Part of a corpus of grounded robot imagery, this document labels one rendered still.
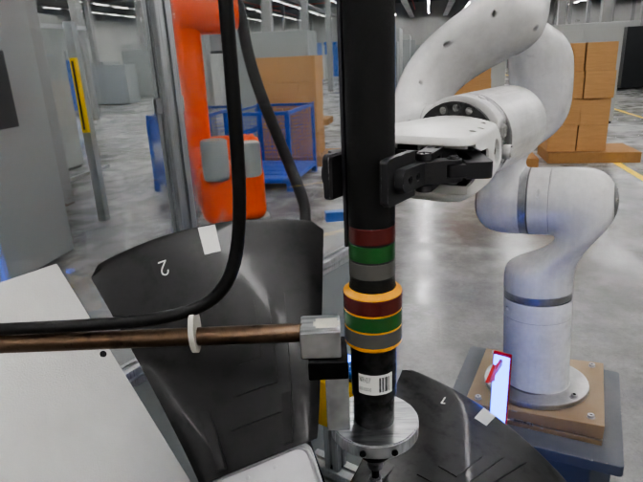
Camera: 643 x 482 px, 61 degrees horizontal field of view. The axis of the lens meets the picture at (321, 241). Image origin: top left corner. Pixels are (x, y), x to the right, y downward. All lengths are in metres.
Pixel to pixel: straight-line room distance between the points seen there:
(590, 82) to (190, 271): 8.14
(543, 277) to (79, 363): 0.74
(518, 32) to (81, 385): 0.62
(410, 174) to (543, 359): 0.77
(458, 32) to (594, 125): 8.00
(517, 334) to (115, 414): 0.71
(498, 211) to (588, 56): 7.52
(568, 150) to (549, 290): 7.59
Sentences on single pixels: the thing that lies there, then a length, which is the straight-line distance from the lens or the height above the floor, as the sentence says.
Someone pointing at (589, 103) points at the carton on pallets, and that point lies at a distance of 8.58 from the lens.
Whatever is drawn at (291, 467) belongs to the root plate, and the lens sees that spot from 0.48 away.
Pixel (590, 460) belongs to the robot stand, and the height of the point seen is 0.93.
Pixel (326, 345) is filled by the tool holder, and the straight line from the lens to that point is 0.41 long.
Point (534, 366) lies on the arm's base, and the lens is 1.10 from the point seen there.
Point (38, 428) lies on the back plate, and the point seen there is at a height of 1.24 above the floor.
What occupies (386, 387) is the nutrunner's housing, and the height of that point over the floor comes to 1.35.
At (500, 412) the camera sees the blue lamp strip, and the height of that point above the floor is 1.10.
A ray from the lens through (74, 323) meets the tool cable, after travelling 0.45.
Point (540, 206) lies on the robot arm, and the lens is 1.00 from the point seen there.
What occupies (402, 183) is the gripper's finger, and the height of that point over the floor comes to 1.51.
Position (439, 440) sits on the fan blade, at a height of 1.18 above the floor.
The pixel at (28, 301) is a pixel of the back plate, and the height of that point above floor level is 1.34.
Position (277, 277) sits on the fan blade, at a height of 1.39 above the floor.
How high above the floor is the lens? 1.59
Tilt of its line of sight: 19 degrees down
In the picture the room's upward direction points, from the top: 3 degrees counter-clockwise
